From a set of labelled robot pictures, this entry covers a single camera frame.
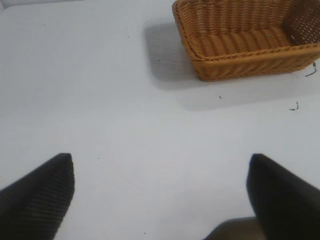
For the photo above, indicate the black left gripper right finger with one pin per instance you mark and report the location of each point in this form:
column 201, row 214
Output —
column 282, row 200

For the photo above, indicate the brown woven wicker basket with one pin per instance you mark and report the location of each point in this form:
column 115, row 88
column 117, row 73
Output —
column 240, row 40

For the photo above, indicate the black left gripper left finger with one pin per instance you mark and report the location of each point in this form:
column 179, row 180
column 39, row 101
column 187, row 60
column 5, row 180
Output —
column 35, row 205

